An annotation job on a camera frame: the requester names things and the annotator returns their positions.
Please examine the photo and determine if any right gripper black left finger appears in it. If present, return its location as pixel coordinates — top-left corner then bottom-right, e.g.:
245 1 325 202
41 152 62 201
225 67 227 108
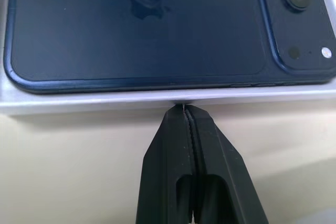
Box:
134 104 197 224

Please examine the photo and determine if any dark blue smartphone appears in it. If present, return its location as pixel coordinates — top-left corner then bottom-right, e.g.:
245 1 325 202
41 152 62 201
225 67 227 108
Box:
3 0 336 95

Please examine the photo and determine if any white phone box base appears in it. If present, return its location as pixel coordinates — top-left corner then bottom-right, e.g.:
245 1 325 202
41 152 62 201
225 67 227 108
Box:
0 0 336 116

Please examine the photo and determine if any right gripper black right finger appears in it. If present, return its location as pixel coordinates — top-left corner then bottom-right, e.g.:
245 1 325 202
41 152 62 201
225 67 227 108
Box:
184 105 270 224

